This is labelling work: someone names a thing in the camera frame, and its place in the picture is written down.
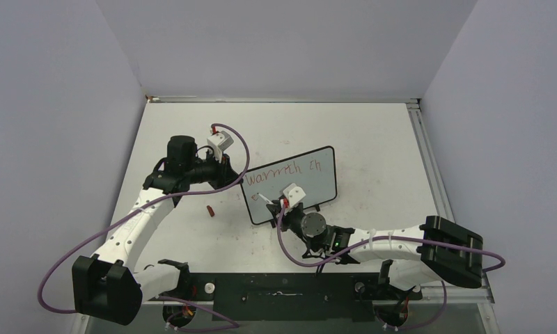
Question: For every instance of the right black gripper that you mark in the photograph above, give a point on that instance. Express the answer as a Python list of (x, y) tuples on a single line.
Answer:
[(287, 215)]

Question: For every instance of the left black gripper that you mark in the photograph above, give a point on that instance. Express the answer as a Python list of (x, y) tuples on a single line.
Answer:
[(224, 175)]

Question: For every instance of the white whiteboard marker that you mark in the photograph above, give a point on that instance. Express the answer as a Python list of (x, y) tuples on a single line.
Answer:
[(265, 199)]

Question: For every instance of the red marker cap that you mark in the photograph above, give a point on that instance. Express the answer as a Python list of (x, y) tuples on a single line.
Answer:
[(210, 211)]

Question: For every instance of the black framed whiteboard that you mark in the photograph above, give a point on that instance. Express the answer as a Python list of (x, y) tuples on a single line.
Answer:
[(314, 171)]

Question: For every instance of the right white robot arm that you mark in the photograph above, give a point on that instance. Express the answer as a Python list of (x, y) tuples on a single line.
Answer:
[(437, 249)]

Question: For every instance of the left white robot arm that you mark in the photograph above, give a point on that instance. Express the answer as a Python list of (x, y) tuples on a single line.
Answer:
[(105, 284)]

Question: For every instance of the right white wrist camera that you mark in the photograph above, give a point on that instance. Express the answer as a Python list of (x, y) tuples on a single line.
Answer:
[(292, 196)]

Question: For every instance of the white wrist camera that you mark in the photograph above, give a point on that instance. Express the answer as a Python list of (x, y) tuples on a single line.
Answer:
[(292, 196), (219, 142)]

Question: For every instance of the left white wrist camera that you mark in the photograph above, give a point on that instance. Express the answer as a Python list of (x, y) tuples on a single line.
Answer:
[(219, 142)]

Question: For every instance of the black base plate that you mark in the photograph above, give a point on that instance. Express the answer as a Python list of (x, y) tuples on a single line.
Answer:
[(288, 296)]

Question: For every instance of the aluminium rail frame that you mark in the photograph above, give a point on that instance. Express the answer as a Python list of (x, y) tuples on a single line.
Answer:
[(386, 180)]

